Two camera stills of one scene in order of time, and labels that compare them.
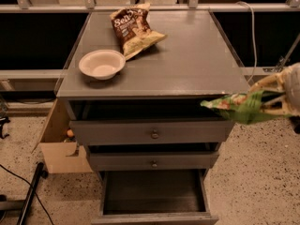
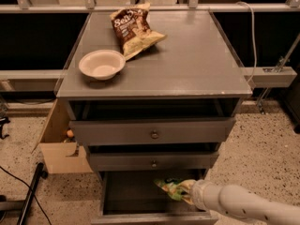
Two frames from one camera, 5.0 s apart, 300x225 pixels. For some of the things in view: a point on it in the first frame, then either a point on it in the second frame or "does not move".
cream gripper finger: (277, 106) → (188, 199)
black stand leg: (40, 174) does not move
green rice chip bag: (241, 108) → (171, 186)
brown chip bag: (132, 27) does not move
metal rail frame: (22, 4) does not move
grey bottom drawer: (154, 197) does not move
